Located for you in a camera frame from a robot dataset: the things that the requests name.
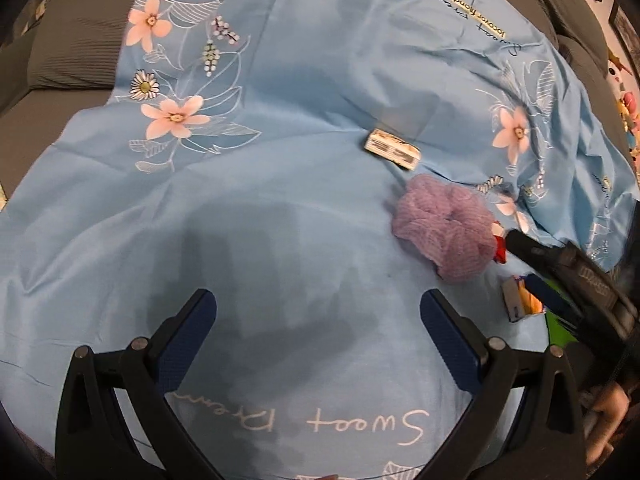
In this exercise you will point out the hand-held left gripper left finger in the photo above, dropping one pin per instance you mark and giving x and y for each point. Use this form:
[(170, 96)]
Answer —
[(187, 330)]

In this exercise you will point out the small white printed box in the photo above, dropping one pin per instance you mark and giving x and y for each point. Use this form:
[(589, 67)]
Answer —
[(390, 147)]

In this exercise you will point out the colourful toy figures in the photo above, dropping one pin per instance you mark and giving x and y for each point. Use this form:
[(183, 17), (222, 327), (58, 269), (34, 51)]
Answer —
[(625, 105)]

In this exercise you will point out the purple mesh bath loofah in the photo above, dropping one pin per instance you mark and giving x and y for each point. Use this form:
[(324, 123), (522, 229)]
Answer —
[(445, 225)]

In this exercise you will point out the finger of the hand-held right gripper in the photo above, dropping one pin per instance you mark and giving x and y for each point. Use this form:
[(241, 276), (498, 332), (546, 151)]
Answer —
[(525, 247), (547, 297)]

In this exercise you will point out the small red white packet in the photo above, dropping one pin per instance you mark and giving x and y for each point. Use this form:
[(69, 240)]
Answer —
[(499, 252)]

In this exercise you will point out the green cloth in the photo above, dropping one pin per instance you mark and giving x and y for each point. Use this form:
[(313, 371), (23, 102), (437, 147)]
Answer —
[(555, 332)]

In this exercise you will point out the grey ribbed pillow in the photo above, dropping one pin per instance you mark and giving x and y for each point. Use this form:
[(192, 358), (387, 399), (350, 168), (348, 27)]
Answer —
[(75, 50)]

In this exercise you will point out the small colourful packet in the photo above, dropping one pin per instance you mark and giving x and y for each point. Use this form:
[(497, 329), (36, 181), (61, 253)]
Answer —
[(515, 305)]

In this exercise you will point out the person's right hand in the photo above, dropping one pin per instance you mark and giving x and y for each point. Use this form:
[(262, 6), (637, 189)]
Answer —
[(610, 407)]

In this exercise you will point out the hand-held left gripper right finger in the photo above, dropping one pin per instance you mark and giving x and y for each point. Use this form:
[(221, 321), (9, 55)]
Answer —
[(445, 330)]

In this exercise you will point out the blue floral bed sheet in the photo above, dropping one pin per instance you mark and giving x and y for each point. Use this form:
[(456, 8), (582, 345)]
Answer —
[(300, 185)]

